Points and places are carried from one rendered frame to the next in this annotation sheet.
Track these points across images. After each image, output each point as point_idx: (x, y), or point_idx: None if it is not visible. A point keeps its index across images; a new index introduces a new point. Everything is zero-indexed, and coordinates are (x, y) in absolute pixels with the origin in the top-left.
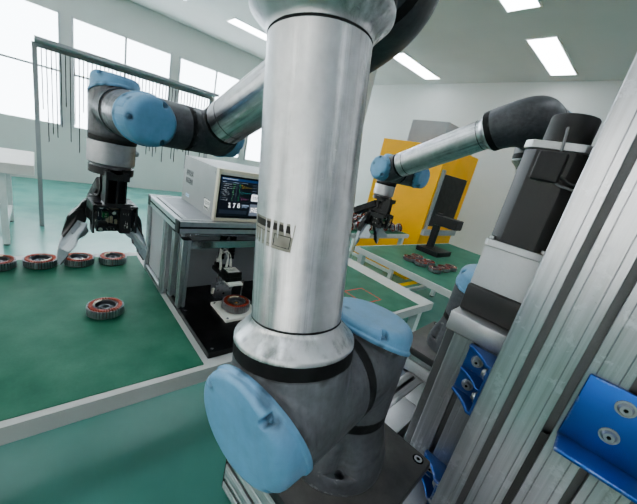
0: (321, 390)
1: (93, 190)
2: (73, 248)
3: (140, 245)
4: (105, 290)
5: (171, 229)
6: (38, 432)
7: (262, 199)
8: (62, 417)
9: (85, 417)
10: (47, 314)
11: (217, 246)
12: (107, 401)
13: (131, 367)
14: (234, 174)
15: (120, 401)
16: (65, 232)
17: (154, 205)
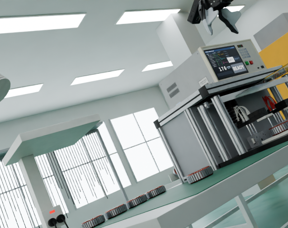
0: None
1: (197, 0)
2: (218, 11)
3: (233, 22)
4: (180, 187)
5: (194, 112)
6: (261, 179)
7: None
8: (265, 166)
9: (277, 168)
10: (168, 195)
11: (234, 97)
12: (280, 155)
13: (267, 152)
14: (209, 48)
15: (287, 156)
16: (204, 16)
17: (166, 118)
